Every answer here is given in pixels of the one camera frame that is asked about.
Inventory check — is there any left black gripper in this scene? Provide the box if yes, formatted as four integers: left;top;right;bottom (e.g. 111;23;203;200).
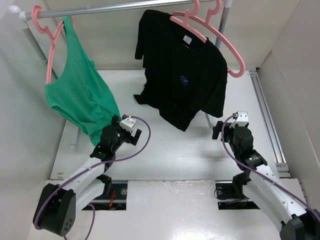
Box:
111;115;140;153

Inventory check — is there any black t shirt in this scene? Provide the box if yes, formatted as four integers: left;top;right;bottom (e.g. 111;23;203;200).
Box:
134;9;228;131

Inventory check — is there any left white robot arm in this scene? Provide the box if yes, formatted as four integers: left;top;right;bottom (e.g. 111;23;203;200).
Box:
32;115;142;238

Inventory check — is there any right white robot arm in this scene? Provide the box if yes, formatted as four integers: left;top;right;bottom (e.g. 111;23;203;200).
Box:
212;121;320;240

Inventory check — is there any pink hanger with denim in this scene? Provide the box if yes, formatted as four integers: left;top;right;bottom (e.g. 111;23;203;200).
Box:
170;0;246;78

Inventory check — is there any pink hanger with tank top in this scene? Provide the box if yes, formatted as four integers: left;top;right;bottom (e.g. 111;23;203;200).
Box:
30;5;76;85

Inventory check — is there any green tank top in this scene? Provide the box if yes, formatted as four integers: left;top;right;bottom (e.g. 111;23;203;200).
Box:
45;16;120;146

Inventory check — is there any metal clothes rack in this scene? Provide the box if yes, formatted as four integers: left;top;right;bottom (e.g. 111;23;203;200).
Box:
7;0;235;148

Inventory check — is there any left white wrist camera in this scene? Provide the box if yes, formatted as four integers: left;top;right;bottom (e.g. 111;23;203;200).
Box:
119;115;137;133

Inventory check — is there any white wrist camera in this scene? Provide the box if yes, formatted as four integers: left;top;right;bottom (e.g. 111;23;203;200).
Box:
229;111;249;129
119;115;137;133

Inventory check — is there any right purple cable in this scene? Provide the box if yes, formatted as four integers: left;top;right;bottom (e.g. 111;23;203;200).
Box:
220;113;320;221

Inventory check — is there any purple cable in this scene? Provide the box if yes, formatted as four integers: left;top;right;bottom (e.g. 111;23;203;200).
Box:
220;113;320;221
33;115;152;240

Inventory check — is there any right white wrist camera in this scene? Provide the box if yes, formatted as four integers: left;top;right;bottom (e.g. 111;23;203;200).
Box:
229;111;249;129

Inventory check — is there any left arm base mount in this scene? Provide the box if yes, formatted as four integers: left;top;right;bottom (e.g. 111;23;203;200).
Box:
90;180;128;211

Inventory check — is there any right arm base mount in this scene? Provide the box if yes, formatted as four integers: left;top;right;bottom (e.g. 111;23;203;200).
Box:
214;173;260;210

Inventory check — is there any aluminium rail right side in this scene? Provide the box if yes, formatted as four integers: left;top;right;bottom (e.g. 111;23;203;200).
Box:
248;70;292;179

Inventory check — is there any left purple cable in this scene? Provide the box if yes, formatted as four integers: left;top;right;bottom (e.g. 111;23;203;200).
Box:
33;115;152;240

